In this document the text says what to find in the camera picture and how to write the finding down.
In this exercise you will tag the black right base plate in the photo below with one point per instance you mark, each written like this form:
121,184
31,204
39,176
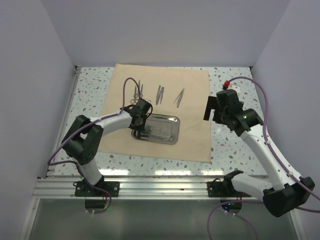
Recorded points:
217,189

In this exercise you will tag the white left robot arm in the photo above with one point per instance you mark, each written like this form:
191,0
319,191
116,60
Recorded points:
83,138

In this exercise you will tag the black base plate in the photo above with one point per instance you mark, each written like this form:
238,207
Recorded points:
217,189
82,189

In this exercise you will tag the beige cloth wrap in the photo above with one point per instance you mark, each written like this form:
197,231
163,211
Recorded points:
194,137

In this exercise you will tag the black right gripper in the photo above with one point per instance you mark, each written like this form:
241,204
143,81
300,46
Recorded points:
212,104

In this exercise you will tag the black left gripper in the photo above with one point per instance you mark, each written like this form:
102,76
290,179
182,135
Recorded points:
141,128

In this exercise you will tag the aluminium side rail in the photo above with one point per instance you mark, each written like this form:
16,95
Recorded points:
77,71

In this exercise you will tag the steel surgical forceps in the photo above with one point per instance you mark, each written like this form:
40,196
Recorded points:
136,96

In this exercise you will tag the steel instrument tray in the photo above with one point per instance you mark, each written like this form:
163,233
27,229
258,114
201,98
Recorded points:
163,129

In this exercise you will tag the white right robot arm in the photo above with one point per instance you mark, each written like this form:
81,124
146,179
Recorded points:
286,189

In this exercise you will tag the aluminium front rail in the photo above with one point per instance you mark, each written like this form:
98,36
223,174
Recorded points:
132,188

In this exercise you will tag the steel tweezers pair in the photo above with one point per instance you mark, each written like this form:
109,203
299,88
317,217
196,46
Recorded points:
159,95

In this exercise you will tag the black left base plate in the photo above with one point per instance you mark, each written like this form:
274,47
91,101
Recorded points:
82,189

